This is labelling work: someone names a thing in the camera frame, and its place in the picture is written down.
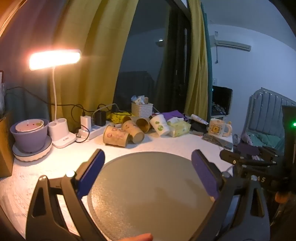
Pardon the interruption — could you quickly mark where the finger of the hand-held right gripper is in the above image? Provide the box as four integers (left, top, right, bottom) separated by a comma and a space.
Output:
220, 150, 274, 168
237, 142, 281, 161

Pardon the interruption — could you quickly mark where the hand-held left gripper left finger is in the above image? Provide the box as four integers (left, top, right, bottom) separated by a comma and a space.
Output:
25, 149, 109, 241

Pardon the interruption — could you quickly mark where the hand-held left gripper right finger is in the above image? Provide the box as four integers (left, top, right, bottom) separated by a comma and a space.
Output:
190, 149, 271, 241

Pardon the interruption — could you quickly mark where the brown printed paper cup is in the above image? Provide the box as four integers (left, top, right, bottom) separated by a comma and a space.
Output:
103, 125, 129, 147
121, 120, 145, 144
135, 118, 152, 133

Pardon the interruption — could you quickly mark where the white cup with green dots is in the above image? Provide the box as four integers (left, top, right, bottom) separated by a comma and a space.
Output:
149, 114, 170, 136

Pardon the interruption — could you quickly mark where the person's left hand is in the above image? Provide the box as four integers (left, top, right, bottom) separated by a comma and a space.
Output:
119, 233, 153, 241

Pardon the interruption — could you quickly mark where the green blanket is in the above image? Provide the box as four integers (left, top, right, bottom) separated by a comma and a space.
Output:
246, 133, 285, 154

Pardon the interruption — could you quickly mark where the grey book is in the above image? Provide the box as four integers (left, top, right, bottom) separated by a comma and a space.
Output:
202, 133, 233, 150

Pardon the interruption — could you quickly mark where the bear print mug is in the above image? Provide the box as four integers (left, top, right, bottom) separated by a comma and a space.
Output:
207, 118, 232, 137

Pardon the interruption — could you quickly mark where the white power strip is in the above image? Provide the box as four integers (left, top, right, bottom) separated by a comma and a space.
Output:
76, 125, 112, 141

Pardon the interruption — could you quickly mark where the grey padded headboard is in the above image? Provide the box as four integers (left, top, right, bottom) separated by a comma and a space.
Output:
245, 88, 296, 149

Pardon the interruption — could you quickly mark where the black pouch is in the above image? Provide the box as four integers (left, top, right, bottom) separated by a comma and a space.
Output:
190, 122, 209, 135

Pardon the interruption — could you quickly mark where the white desk lamp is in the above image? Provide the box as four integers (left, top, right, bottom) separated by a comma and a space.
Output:
29, 49, 82, 149

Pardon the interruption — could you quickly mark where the yellow-green tissue pack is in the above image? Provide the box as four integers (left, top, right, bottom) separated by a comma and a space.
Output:
167, 117, 191, 138

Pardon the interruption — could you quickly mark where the white tube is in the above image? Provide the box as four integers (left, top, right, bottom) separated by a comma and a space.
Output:
191, 114, 208, 126

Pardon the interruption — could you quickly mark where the white charger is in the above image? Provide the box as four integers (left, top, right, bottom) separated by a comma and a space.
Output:
80, 115, 92, 129

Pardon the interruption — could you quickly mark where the black power adapter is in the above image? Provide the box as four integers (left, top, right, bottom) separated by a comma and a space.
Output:
95, 112, 106, 127

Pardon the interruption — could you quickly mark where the round grey mat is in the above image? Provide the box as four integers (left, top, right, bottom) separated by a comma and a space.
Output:
88, 152, 223, 241

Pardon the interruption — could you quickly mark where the yellow printed bag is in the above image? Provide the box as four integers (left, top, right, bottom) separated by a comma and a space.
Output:
110, 112, 132, 123

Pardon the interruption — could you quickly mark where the white ribbed plate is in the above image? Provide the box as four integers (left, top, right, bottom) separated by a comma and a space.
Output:
12, 136, 53, 161

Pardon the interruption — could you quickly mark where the purple cloth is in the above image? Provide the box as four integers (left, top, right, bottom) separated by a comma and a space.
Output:
162, 110, 186, 121

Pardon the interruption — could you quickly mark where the purple bowl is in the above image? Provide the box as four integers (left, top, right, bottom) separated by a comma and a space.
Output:
10, 119, 49, 153

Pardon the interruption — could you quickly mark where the white dotted bowl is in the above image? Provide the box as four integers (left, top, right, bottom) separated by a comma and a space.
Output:
15, 119, 44, 133

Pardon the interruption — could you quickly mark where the white woven basket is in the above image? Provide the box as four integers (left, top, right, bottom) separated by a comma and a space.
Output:
131, 102, 153, 117

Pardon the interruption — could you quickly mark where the cardboard box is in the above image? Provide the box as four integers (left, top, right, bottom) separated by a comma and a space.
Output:
0, 113, 15, 178

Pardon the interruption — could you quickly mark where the yellow curtain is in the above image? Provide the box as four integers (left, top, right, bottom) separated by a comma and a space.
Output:
184, 0, 209, 118
50, 0, 139, 132

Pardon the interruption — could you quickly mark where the white air conditioner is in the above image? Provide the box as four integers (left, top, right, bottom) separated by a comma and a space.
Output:
209, 35, 252, 52

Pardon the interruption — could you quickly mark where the dark glass window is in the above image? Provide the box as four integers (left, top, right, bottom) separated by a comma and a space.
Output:
113, 0, 192, 116

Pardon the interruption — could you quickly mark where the black cable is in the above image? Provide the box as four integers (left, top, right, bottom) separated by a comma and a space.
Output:
6, 86, 97, 143

